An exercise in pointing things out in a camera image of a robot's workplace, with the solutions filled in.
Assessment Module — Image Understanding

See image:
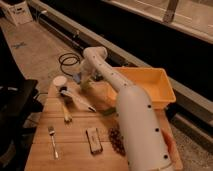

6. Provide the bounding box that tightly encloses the white paper cup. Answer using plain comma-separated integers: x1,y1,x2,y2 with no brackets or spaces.
53,76,67,90

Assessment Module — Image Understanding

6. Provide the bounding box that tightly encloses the green chili pepper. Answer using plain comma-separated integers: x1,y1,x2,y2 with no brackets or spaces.
102,108,116,116

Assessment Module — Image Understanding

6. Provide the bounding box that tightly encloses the blue sponge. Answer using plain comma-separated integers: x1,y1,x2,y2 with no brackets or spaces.
74,74,81,84

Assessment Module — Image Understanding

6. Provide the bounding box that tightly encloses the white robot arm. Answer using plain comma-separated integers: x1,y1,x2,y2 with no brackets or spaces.
82,46,175,171

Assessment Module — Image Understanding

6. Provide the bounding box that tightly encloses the orange bowl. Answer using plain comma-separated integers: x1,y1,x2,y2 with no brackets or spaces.
162,131,174,161

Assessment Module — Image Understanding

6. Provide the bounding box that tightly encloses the white cardboard box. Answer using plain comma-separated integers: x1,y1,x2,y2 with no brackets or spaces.
0,0,33,26

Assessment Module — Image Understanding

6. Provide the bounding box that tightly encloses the yellow plastic bin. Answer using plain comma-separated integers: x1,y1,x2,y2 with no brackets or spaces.
116,67,176,109

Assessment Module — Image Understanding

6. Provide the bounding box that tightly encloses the black chair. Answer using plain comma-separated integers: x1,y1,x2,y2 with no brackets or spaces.
0,80,43,171

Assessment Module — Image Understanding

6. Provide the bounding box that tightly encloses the brown whiteboard eraser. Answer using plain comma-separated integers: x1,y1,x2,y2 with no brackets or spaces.
86,127,103,155

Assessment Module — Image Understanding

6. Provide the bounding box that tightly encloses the black coiled cable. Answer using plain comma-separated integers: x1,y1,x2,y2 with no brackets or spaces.
58,52,83,79

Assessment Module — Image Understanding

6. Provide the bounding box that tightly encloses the silver fork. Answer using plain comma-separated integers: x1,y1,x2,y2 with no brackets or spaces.
48,126,59,159

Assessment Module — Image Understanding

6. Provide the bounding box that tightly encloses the purple grape bunch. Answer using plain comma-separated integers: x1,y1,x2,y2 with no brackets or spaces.
108,128,125,156

